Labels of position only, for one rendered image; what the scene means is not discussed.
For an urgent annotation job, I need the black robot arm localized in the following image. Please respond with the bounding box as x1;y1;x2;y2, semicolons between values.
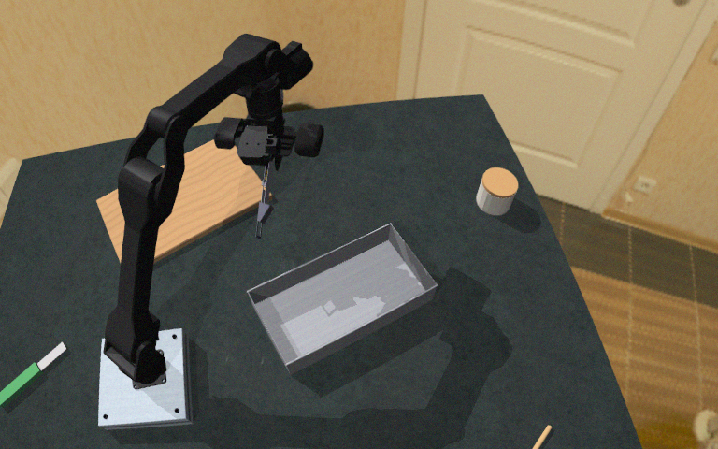
103;34;314;389

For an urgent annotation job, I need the tan wooden spatula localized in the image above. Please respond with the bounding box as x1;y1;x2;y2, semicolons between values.
533;425;552;449

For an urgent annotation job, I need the grey cylinder with tan top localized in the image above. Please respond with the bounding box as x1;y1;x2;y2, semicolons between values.
477;167;518;215

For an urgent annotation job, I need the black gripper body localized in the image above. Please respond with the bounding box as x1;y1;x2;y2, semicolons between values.
213;99;324;158

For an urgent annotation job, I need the wooden board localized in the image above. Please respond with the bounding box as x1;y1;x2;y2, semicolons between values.
96;139;263;264

